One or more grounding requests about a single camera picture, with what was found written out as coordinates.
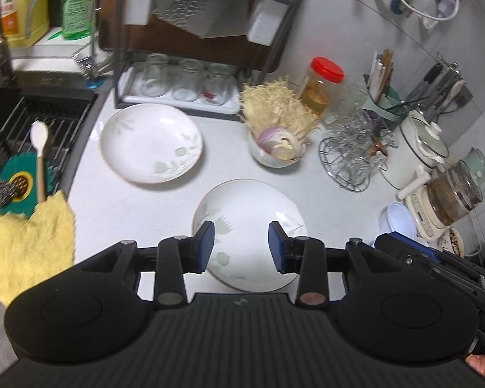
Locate mint green electric kettle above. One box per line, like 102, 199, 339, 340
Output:
461, 147, 485, 195

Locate cream kettle heating base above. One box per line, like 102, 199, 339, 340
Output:
404, 192, 457, 244

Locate silver textured box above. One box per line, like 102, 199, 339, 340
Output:
156, 0, 238, 39

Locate clear glass tumbler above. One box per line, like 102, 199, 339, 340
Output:
339, 83, 368, 124

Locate small pale blue bowl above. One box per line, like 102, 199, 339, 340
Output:
378, 203, 418, 240

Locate white bowl of spices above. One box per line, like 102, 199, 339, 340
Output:
437, 226, 466, 258

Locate pale vegetable piece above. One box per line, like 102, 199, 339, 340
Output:
272, 134, 302, 160

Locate amber-stemmed cut glass cup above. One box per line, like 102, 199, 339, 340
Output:
361, 131, 391, 160

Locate black-handled pliers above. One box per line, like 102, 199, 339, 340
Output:
411, 64, 444, 98

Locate black sink drain rack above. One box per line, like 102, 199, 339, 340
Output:
0, 94, 98, 211

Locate wire cup rack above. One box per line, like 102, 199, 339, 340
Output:
318, 135, 383, 192

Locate white floral plate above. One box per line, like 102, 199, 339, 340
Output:
100, 104, 204, 184
192, 179, 308, 292

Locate white electric cooking pot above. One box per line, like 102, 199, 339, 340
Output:
382, 109, 449, 199

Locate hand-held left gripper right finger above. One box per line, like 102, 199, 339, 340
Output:
268, 221, 389, 307

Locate glass tea kettle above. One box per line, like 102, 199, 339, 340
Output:
426, 161, 484, 227

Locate clear drinking glass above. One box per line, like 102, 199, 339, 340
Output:
172, 59, 205, 103
139, 53, 171, 98

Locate bundle of wooden chopsticks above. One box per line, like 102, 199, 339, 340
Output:
371, 48, 395, 94

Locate green dish soap bottle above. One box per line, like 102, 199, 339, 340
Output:
60, 0, 94, 41

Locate white-handled scissors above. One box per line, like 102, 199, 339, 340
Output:
436, 79, 466, 111

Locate person's right hand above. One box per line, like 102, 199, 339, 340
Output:
466, 353, 485, 381

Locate red-printed drinking glass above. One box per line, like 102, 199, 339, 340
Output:
200, 62, 233, 106

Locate cut onion half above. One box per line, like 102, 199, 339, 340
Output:
258, 126, 286, 150

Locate white wall socket charger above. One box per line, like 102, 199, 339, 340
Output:
434, 0, 466, 30

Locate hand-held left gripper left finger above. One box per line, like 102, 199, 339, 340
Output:
79, 221, 216, 307

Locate red-lidded plastic jar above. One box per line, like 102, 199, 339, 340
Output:
300, 57, 345, 118

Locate green chopstick holder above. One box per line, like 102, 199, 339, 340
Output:
365, 84, 404, 121

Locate glass pot lid white knob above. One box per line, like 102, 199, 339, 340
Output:
406, 110, 449, 159

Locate white spoon wooden handle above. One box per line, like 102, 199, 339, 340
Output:
30, 121, 51, 205

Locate green sink strainer mat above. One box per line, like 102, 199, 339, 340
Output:
0, 151, 64, 221

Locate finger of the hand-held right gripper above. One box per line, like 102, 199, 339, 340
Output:
374, 231, 443, 261

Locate wooden cutting board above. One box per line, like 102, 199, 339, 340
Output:
98, 0, 312, 74

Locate white drip tray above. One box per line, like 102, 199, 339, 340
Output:
116, 62, 243, 115

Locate yellow dish cloth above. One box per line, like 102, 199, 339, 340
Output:
0, 191, 77, 306

